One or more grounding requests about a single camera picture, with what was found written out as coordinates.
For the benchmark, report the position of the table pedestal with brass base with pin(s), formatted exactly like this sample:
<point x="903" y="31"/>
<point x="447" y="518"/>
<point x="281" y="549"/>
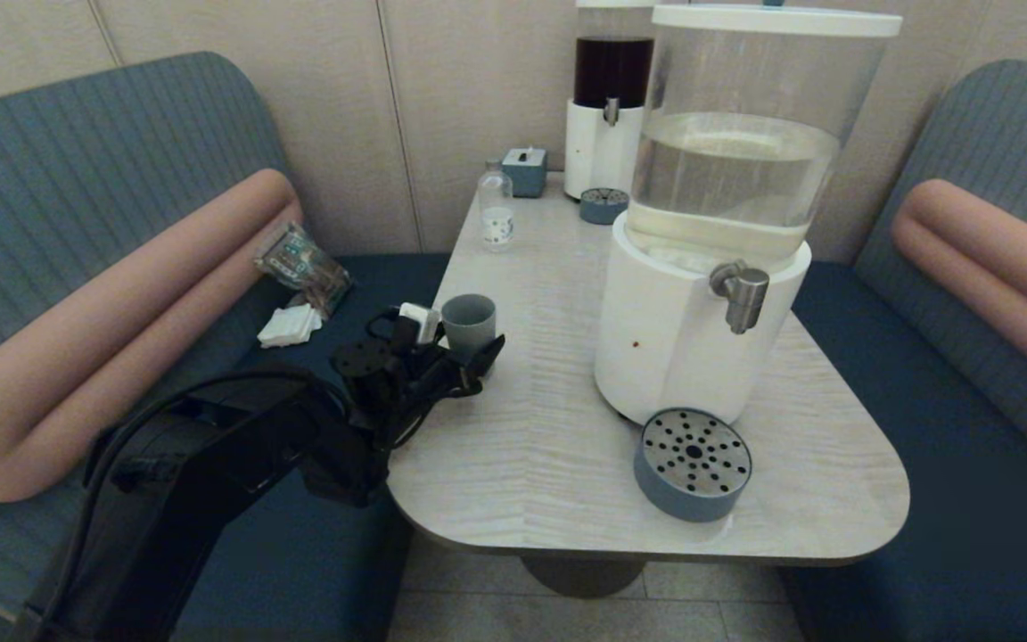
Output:
<point x="582" y="578"/>

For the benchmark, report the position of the blue empty bench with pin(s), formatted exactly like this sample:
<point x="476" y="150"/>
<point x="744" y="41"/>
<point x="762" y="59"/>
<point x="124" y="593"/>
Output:
<point x="968" y="535"/>

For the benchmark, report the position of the metal dark drink dispenser tap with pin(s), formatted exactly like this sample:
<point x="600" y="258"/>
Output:
<point x="611" y="111"/>

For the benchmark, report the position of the dark drink dispenser white base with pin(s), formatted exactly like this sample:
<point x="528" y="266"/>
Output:
<point x="594" y="152"/>

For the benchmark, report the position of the clear glass bottle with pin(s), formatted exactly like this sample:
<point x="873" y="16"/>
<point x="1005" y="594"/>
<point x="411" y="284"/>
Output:
<point x="496" y="214"/>

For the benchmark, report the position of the metal water dispenser tap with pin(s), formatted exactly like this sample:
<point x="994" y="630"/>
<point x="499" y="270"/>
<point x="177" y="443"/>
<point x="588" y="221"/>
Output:
<point x="743" y="299"/>

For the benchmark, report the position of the large blue perforated drip tray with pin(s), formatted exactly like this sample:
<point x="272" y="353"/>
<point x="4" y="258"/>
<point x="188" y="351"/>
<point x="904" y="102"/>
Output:
<point x="692" y="455"/>

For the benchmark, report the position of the blue bench with napkins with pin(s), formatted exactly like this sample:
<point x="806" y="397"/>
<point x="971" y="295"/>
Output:
<point x="121" y="116"/>

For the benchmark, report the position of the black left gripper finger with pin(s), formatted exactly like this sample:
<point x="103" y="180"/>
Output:
<point x="439" y="341"/>
<point x="485" y="357"/>

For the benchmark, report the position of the clear water dispenser white base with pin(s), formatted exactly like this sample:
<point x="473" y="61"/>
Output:
<point x="656" y="339"/>

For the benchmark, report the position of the grey-blue plastic cup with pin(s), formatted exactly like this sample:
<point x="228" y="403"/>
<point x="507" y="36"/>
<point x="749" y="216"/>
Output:
<point x="469" y="323"/>

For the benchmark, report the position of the white napkin stack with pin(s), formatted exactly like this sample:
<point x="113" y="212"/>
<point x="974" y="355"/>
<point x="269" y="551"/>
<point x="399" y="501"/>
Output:
<point x="290" y="326"/>

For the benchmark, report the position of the small blue perforated drip tray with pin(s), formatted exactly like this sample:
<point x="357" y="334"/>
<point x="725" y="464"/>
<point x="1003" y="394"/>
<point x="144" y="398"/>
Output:
<point x="603" y="208"/>

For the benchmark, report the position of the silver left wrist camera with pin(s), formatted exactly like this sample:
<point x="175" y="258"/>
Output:
<point x="420" y="323"/>

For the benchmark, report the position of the blue tissue box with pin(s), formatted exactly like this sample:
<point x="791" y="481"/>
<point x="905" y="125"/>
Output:
<point x="525" y="174"/>

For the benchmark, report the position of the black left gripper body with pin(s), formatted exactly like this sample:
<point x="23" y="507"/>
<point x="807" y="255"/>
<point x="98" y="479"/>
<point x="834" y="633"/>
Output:
<point x="433" y="379"/>

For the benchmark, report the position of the pink bolster beside snack bag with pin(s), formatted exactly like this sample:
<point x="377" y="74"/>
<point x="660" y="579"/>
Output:
<point x="121" y="303"/>

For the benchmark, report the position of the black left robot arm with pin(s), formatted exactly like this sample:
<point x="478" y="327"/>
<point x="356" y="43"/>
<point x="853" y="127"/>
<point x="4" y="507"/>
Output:
<point x="166" y="499"/>

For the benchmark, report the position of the pink bolster on empty bench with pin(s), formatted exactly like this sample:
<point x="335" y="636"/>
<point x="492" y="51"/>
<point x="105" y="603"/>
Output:
<point x="1013" y="267"/>

